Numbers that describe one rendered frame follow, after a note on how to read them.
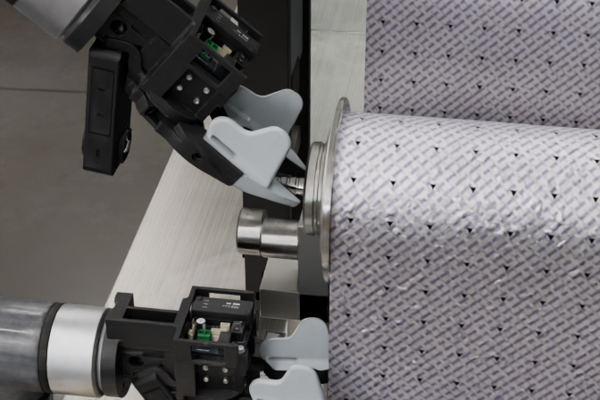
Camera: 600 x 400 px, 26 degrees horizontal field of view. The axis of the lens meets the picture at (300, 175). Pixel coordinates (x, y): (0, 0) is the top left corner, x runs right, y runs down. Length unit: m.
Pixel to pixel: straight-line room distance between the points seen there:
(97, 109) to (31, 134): 2.63
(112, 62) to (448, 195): 0.26
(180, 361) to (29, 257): 2.11
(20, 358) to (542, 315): 0.42
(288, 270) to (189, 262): 0.42
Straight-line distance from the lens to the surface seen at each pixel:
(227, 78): 0.93
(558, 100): 1.18
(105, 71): 0.96
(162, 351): 1.06
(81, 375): 1.07
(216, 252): 1.56
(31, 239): 3.19
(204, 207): 1.63
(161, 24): 0.94
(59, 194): 3.34
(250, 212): 1.09
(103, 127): 0.99
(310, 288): 1.10
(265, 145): 0.96
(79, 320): 1.07
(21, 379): 1.09
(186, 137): 0.95
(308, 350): 1.08
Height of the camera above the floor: 1.82
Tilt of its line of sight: 33 degrees down
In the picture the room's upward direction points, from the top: straight up
